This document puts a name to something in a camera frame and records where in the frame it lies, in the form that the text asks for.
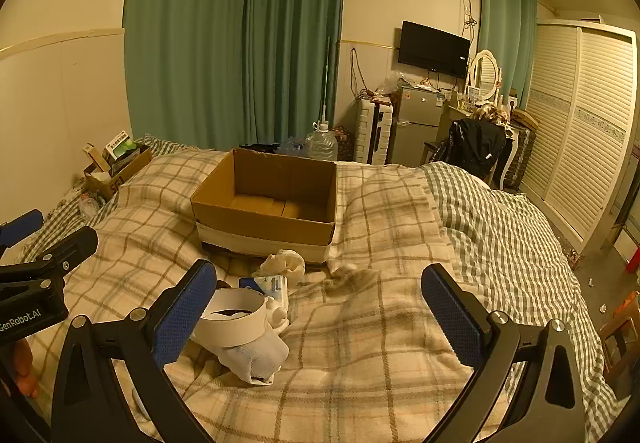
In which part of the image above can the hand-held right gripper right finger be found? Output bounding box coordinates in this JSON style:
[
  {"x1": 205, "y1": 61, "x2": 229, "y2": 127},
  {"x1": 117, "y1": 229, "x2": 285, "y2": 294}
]
[{"x1": 421, "y1": 263, "x2": 586, "y2": 443}]

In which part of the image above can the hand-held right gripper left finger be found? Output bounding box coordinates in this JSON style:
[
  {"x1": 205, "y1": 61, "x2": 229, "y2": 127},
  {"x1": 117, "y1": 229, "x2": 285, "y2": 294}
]
[{"x1": 51, "y1": 259, "x2": 218, "y2": 443}]

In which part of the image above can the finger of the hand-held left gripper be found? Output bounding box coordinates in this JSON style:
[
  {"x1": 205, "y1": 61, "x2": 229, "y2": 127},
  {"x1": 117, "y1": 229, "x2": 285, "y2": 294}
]
[
  {"x1": 0, "y1": 226, "x2": 99, "y2": 298},
  {"x1": 0, "y1": 209, "x2": 44, "y2": 255}
]

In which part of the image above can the blue white wipes packet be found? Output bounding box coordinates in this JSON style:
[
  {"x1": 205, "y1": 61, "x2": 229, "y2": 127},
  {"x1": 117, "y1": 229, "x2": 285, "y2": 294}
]
[{"x1": 239, "y1": 274, "x2": 289, "y2": 299}]

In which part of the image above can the grey toy elephant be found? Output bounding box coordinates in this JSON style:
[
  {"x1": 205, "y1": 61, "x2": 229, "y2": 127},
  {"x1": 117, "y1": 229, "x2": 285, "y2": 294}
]
[{"x1": 217, "y1": 330, "x2": 291, "y2": 387}]

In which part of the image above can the white toy animal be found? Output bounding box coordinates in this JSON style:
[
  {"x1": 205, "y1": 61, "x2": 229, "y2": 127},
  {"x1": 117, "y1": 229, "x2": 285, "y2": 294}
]
[{"x1": 264, "y1": 293, "x2": 291, "y2": 332}]

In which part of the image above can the cream cloth pouch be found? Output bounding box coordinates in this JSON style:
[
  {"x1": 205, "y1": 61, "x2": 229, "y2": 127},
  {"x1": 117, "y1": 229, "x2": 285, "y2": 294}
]
[{"x1": 251, "y1": 248, "x2": 306, "y2": 282}]

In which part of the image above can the brown cardboard box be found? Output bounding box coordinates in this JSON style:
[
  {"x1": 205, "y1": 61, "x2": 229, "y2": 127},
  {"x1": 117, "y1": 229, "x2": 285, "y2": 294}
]
[{"x1": 190, "y1": 148, "x2": 338, "y2": 267}]

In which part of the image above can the person's left hand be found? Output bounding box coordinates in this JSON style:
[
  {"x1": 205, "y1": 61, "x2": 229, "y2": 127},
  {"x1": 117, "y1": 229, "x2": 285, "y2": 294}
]
[{"x1": 11, "y1": 337, "x2": 42, "y2": 400}]

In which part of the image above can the green checked bedsheet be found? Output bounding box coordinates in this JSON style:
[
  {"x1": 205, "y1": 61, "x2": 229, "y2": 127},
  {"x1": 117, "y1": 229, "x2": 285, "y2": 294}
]
[{"x1": 15, "y1": 133, "x2": 221, "y2": 269}]

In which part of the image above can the small printed cardboard box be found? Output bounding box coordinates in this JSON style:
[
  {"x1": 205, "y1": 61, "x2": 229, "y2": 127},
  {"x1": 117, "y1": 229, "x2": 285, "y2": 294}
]
[{"x1": 82, "y1": 143, "x2": 154, "y2": 202}]

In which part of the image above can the beige plaid blanket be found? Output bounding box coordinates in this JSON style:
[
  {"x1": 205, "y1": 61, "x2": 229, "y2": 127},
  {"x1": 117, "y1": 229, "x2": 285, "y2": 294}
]
[{"x1": 30, "y1": 148, "x2": 598, "y2": 443}]

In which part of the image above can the green checked duvet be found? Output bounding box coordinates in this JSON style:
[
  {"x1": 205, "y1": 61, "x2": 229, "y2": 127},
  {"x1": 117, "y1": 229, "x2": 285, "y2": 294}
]
[{"x1": 415, "y1": 162, "x2": 622, "y2": 435}]

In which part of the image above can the green white carton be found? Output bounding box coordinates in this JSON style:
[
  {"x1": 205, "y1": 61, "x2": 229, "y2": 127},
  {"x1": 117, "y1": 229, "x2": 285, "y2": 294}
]
[{"x1": 104, "y1": 128, "x2": 141, "y2": 169}]

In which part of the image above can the orange stool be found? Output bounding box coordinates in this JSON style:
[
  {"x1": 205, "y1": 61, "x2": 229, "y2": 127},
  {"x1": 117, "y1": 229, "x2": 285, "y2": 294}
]
[{"x1": 597, "y1": 290, "x2": 640, "y2": 380}]

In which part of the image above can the black jacket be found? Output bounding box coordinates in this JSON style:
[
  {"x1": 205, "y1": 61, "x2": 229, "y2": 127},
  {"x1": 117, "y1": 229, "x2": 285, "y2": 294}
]
[{"x1": 435, "y1": 118, "x2": 507, "y2": 179}]

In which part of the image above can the brown suitcase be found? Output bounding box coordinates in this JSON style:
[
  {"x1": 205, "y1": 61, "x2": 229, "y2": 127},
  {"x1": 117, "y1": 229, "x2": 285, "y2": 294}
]
[{"x1": 502, "y1": 120, "x2": 537, "y2": 189}]

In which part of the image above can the silver small fridge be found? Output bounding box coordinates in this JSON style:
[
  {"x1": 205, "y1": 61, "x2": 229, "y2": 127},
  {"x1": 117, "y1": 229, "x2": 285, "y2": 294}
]
[{"x1": 387, "y1": 84, "x2": 446, "y2": 167}]

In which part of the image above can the crumpled clear plastic bag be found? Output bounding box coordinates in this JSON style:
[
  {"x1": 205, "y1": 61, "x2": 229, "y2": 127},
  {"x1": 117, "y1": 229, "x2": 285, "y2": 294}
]
[{"x1": 277, "y1": 136, "x2": 307, "y2": 157}]

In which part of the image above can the white ribbed suitcase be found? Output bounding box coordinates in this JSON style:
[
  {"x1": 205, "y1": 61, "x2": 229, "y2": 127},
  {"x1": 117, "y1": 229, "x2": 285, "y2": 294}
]
[{"x1": 354, "y1": 98, "x2": 396, "y2": 165}]

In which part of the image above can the chair with black jacket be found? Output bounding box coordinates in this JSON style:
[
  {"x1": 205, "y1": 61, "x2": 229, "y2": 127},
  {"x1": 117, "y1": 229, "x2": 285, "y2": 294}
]
[{"x1": 446, "y1": 102, "x2": 521, "y2": 190}]

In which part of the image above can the beige cloth heap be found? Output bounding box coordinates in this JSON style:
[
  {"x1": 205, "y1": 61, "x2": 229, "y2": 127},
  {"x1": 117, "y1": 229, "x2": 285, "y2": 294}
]
[{"x1": 472, "y1": 104, "x2": 509, "y2": 124}]

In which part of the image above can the dark patterned bag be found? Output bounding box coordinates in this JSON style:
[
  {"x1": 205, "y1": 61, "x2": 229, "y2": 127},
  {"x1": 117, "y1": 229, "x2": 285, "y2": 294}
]
[{"x1": 334, "y1": 124, "x2": 354, "y2": 159}]

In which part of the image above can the clear water jug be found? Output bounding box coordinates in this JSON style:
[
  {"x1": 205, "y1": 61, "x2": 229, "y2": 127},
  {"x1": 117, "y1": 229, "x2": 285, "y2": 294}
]
[{"x1": 304, "y1": 120, "x2": 340, "y2": 163}]

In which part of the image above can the white louvred wardrobe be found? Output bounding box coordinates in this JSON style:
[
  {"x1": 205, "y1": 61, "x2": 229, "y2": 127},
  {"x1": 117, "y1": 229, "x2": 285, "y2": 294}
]
[{"x1": 520, "y1": 19, "x2": 639, "y2": 257}]

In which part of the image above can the wide green curtain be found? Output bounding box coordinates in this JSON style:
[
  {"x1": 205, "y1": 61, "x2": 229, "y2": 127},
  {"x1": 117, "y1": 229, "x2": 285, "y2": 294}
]
[{"x1": 123, "y1": 0, "x2": 249, "y2": 160}]

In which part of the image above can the white oval mirror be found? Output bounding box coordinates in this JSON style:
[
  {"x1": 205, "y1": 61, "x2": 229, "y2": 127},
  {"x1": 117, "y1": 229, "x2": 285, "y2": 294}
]
[{"x1": 468, "y1": 50, "x2": 503, "y2": 104}]

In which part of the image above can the white pole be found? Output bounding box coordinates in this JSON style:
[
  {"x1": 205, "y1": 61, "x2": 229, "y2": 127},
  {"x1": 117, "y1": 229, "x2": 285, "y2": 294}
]
[{"x1": 320, "y1": 37, "x2": 332, "y2": 124}]

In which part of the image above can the green window curtain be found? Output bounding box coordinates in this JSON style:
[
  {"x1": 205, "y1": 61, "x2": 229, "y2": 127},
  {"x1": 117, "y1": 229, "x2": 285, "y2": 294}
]
[{"x1": 242, "y1": 0, "x2": 347, "y2": 155}]

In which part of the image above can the narrow light green curtain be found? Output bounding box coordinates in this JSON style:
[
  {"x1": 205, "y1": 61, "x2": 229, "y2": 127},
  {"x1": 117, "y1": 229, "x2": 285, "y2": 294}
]
[{"x1": 477, "y1": 0, "x2": 539, "y2": 110}]

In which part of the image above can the hanging wall cable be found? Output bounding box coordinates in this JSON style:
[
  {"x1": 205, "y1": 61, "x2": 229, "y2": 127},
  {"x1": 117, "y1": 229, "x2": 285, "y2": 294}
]
[{"x1": 349, "y1": 47, "x2": 367, "y2": 97}]

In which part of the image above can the black wall television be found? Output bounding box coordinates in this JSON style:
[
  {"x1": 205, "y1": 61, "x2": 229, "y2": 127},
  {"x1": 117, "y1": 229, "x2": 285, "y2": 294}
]
[{"x1": 398, "y1": 20, "x2": 472, "y2": 79}]

